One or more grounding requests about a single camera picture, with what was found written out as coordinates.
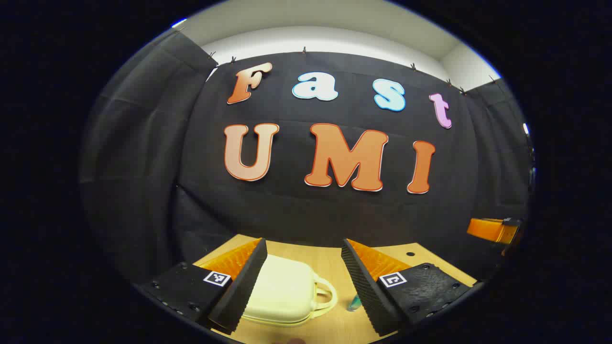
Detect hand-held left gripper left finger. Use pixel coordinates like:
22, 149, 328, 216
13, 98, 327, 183
139, 237, 268, 335

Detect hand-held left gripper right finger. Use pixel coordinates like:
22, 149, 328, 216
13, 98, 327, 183
341, 238, 474, 337

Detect pale yellow suitcase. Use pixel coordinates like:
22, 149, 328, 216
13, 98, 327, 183
241, 254, 339, 328

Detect black backdrop cloth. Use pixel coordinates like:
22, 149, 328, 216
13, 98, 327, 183
79, 26, 534, 287

